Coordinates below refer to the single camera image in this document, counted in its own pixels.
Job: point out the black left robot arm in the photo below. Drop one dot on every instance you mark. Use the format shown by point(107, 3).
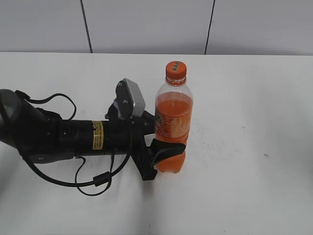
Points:
point(43, 137)

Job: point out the orange drink plastic bottle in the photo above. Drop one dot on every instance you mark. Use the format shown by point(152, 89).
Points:
point(173, 111)

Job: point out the orange bottle cap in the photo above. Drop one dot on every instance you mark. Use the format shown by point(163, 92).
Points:
point(176, 70)

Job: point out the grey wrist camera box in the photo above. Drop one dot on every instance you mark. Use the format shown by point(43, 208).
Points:
point(129, 100)

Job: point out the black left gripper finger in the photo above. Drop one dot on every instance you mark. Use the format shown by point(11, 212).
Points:
point(148, 123)
point(159, 151)

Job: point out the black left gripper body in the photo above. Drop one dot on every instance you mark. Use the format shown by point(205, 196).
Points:
point(126, 136)

